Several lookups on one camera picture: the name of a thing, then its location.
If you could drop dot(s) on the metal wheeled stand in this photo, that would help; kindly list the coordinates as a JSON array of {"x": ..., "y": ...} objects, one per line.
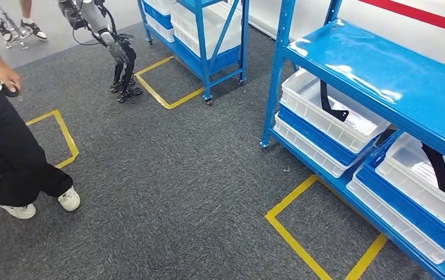
[{"x": 13, "y": 31}]

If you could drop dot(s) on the blue steel shelf rack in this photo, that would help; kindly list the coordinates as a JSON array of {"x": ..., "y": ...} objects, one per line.
[
  {"x": 203, "y": 42},
  {"x": 380, "y": 77}
]

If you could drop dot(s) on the black humanoid robot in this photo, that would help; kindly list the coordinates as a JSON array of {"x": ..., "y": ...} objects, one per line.
[{"x": 106, "y": 38}]

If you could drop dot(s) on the person's hand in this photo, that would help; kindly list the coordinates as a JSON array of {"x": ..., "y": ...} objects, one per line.
[{"x": 7, "y": 77}]

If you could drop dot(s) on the yellow floor tape square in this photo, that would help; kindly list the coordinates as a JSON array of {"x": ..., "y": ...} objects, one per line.
[{"x": 63, "y": 135}]

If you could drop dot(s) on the white car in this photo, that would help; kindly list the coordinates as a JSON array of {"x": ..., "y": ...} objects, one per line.
[{"x": 322, "y": 19}]

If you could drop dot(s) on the person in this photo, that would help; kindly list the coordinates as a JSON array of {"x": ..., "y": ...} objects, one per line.
[
  {"x": 25, "y": 23},
  {"x": 9, "y": 150}
]

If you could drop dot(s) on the black round controller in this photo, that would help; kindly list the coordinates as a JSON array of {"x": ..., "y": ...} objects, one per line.
[{"x": 11, "y": 92}]

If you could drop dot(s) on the red barrier belt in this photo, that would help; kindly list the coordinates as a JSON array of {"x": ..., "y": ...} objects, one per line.
[{"x": 419, "y": 14}]

